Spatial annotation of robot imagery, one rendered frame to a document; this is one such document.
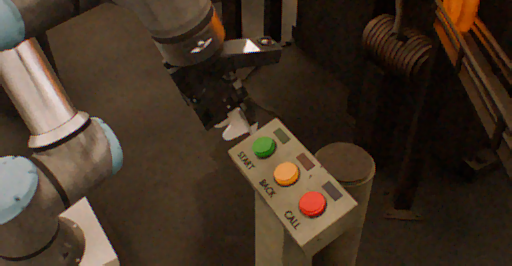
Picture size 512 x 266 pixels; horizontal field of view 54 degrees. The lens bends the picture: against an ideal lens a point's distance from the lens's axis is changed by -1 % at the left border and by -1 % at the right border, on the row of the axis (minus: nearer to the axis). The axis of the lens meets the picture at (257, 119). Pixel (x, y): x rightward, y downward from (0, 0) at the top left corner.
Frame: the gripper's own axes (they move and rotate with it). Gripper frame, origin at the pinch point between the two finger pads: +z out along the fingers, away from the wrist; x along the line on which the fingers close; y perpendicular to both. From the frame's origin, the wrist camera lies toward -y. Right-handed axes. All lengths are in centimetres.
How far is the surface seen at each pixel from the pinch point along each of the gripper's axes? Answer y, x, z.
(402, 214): -30, -9, 81
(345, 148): -14.5, 0.5, 20.4
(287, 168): -0.6, 7.1, 5.5
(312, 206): 0.3, 15.7, 5.5
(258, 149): 1.1, 0.3, 5.5
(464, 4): -52, -6, 12
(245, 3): -55, -156, 90
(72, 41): 28, -163, 60
